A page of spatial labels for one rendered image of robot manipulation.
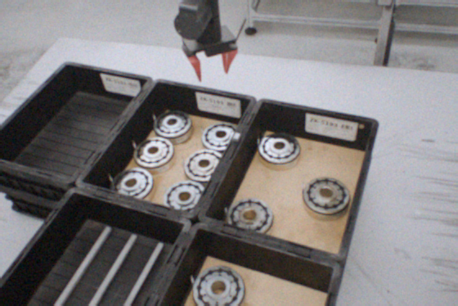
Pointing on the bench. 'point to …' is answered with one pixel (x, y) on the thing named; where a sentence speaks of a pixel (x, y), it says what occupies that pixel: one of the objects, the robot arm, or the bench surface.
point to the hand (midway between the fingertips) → (212, 74)
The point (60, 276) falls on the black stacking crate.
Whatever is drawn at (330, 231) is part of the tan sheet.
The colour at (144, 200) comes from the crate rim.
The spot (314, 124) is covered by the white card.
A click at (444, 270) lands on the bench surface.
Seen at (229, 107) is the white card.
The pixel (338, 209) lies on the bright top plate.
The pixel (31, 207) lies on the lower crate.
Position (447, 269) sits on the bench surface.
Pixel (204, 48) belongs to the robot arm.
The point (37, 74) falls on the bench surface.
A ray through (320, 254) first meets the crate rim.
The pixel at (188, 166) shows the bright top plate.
